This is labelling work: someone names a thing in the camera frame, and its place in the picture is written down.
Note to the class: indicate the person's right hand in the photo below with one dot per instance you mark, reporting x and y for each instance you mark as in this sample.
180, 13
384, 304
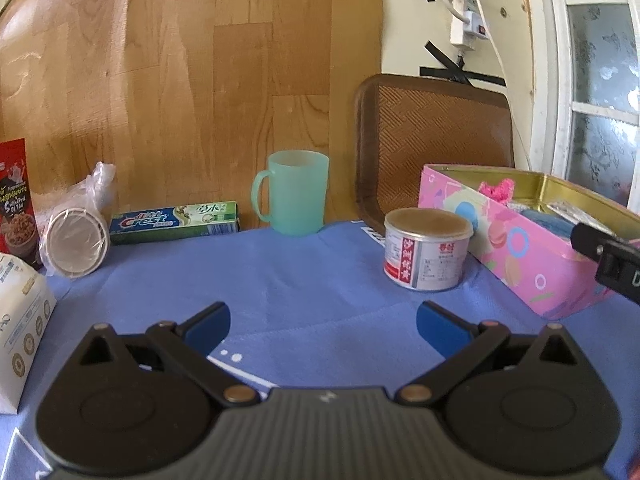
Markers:
633, 467

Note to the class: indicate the Crest toothpaste box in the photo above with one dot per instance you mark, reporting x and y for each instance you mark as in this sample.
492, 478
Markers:
175, 223

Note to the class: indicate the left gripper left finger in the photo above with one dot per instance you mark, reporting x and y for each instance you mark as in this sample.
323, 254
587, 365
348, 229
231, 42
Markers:
184, 349

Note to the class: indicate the white power strip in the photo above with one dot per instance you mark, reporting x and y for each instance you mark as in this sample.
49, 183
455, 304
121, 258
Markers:
464, 34

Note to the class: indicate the pink macaron biscuit tin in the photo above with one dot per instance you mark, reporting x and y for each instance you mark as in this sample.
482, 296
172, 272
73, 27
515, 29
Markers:
539, 267

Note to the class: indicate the white framed glass door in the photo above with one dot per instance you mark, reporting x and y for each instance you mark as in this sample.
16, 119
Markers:
585, 125

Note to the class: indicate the red cocoa snack box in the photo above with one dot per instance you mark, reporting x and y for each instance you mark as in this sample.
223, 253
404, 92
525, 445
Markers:
19, 230

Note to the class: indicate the white tissue pack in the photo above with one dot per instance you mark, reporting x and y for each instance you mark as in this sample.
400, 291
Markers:
26, 305

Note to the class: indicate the bagged stack plastic cups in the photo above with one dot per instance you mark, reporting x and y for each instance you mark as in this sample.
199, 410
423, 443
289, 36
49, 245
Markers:
74, 235

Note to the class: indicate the brown woven chair back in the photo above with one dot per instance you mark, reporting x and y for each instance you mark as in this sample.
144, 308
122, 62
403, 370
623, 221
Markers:
403, 123

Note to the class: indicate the pink knitted cloth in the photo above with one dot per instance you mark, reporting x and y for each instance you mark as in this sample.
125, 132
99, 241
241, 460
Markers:
501, 193

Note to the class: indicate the blue patterned tablecloth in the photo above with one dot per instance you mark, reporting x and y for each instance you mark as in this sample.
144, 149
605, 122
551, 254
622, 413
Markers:
312, 311

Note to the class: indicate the mint green plastic mug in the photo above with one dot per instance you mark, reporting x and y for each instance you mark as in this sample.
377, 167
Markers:
290, 195

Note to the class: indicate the red white food can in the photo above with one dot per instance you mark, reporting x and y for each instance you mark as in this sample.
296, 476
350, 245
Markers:
425, 248

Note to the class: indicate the light blue plastic case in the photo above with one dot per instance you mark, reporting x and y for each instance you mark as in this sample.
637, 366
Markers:
551, 222

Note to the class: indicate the bagged smiley keychain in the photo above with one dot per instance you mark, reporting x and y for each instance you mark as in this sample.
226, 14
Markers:
575, 215

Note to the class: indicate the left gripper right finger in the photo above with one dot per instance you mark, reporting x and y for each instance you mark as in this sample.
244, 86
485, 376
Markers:
466, 348

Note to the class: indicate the wood-pattern vinyl sheet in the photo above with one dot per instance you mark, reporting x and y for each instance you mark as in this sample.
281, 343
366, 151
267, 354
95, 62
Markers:
187, 98

